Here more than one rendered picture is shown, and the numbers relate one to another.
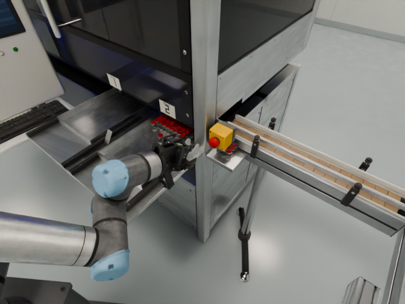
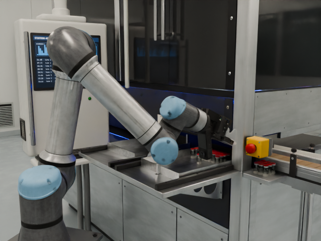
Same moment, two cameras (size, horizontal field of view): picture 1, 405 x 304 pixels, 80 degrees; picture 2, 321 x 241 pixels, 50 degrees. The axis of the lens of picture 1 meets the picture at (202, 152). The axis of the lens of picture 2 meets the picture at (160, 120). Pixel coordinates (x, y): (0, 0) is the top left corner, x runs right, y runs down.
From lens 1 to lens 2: 0.76 m
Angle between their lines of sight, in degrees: 38
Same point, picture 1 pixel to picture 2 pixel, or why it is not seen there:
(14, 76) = (80, 118)
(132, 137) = not seen: hidden behind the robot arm
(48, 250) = (138, 111)
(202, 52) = (242, 69)
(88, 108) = (133, 145)
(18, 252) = (125, 102)
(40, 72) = (98, 120)
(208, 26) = (248, 49)
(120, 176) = (181, 102)
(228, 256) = not seen: outside the picture
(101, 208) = not seen: hidden behind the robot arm
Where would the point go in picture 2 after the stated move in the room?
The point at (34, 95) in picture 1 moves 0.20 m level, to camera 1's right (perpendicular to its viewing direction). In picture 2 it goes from (86, 138) to (117, 140)
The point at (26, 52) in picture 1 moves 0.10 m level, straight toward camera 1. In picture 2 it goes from (95, 102) to (99, 104)
